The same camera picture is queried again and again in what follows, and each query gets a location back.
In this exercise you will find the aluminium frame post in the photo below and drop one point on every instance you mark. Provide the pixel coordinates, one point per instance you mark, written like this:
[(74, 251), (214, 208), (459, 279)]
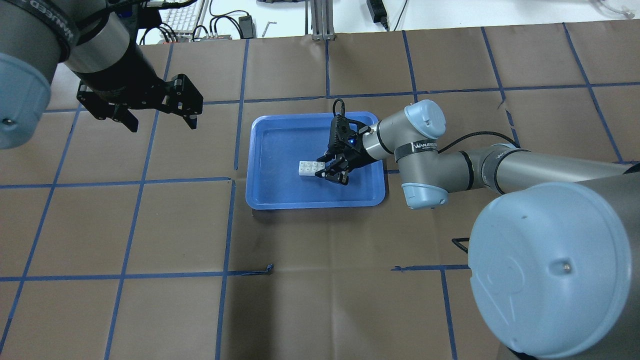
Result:
[(321, 19)]

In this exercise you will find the black power adapter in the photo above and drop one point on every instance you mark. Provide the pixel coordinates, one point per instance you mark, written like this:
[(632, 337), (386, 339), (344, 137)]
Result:
[(378, 13)]

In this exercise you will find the brown paper table cover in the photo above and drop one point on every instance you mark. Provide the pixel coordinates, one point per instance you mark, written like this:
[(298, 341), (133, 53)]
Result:
[(141, 246)]

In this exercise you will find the white block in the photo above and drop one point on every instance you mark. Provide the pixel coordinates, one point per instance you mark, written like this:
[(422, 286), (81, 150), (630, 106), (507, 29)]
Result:
[(310, 168)]

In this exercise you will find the blue plastic tray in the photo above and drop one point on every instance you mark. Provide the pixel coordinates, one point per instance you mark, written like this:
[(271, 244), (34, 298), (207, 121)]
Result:
[(278, 143)]

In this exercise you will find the white keyboard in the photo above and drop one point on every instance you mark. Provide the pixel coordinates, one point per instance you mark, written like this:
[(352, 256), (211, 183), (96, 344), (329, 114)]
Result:
[(184, 20)]

